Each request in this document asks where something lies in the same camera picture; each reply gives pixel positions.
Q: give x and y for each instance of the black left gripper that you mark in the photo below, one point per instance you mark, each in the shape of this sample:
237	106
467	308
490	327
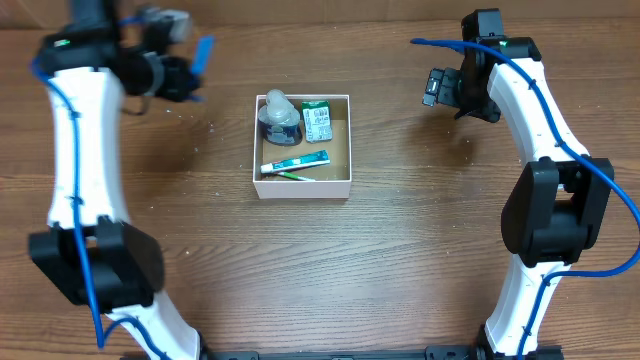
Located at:
171	86

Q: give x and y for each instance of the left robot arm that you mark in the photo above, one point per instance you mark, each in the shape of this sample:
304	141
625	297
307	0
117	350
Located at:
91	251

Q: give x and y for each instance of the blue disposable razor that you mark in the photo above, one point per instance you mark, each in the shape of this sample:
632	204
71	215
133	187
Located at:
199	64

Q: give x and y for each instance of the clear soap bottle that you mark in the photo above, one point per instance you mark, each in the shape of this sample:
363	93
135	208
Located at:
279	120

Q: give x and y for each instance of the green toothbrush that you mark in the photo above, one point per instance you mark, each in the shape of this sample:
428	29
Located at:
292	176

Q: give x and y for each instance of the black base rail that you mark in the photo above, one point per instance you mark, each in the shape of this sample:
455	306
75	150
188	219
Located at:
436	352

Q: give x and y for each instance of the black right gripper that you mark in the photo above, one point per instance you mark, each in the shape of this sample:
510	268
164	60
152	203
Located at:
487	109

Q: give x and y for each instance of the white cardboard box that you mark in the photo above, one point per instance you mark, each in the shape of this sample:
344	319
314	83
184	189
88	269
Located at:
331	181

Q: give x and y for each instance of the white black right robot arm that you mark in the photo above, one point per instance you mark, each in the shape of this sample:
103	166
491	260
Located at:
556	208

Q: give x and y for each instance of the green white soap box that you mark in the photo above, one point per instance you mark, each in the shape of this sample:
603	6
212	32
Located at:
317	121

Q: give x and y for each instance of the toothpaste tube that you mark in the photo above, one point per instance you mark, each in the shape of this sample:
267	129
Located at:
304	161

